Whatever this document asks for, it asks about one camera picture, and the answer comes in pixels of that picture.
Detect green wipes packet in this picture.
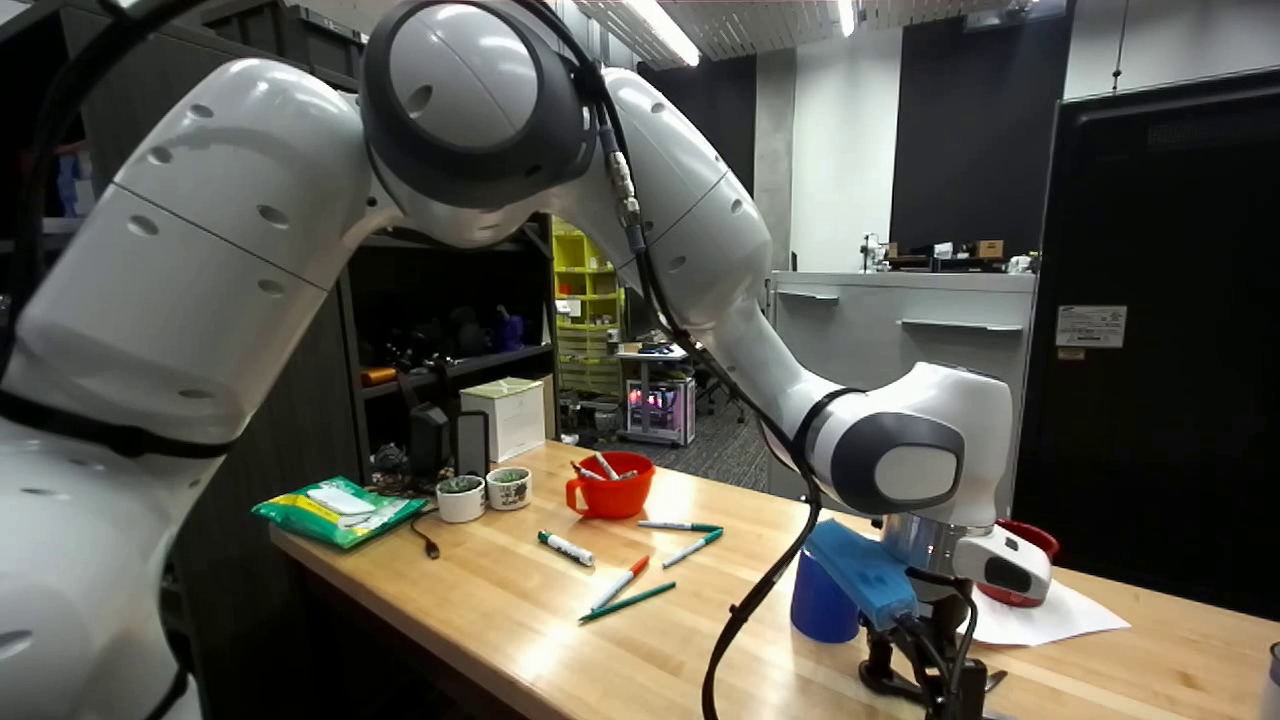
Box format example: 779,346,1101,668
252,472,431,553

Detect white paper label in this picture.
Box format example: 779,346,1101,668
1055,304,1132,357

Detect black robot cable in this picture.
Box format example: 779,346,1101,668
534,0,837,720

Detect black handled scissors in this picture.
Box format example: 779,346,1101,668
857,658,1012,720

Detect black cabinet door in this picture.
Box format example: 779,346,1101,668
1012,73,1280,623

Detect pale spoon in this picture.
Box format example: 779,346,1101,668
572,448,630,488

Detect white box device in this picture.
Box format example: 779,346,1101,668
458,373,551,472

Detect orange pen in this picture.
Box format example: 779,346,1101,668
591,553,655,616

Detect green pen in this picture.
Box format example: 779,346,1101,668
577,581,681,629
661,525,730,577

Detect white marker green cap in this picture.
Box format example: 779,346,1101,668
537,529,600,574

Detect small white plant pot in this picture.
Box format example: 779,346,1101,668
486,463,537,517
431,472,491,525

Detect orange-red bowl with handle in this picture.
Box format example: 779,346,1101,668
564,448,661,525

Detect dark red mug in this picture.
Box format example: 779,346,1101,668
998,517,1064,611

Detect yellow storage bin rack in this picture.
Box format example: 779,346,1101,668
548,218,633,401

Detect black desktop speaker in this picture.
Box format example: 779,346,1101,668
410,401,458,486
453,407,497,480

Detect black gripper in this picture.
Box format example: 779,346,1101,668
857,588,998,720

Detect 3D printer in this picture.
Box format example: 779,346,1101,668
620,373,700,448

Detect white paper sheet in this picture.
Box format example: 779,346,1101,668
973,574,1136,653

